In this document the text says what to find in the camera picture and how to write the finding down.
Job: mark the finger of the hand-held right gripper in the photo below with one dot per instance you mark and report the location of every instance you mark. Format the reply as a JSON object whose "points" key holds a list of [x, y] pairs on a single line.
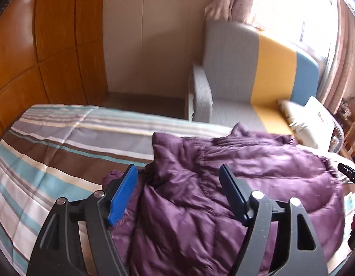
{"points": [[350, 173]]}

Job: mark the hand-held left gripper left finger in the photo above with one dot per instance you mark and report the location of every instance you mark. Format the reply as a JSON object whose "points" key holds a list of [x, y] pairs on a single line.
{"points": [[123, 195]]}

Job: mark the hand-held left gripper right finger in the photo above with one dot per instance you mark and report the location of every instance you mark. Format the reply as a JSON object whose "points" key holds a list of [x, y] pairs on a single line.
{"points": [[233, 192]]}

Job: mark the purple down jacket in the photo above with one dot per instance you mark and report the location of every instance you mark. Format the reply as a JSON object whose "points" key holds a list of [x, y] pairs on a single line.
{"points": [[252, 164]]}

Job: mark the rattan chair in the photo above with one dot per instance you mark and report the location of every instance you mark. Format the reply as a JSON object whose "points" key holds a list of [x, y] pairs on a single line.
{"points": [[352, 141]]}

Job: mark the white deer print pillow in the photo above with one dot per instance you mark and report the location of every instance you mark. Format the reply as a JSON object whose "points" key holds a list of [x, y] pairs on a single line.
{"points": [[318, 120]]}

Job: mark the cluttered wooden desk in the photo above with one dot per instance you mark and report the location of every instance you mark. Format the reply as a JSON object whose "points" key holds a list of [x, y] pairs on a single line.
{"points": [[351, 106]]}

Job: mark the pale floral pillow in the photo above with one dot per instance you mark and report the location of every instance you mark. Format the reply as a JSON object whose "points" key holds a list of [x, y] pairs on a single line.
{"points": [[291, 115]]}

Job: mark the striped bed sheet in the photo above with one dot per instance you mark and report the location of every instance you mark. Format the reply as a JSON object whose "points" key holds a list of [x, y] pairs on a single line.
{"points": [[51, 149]]}

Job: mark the beige star print curtain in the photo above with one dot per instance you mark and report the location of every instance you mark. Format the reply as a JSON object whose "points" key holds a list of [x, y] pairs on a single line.
{"points": [[344, 63], [229, 0]]}

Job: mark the grey yellow blue sofa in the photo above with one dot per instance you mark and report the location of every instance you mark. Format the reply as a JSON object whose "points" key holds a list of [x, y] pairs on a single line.
{"points": [[229, 72]]}

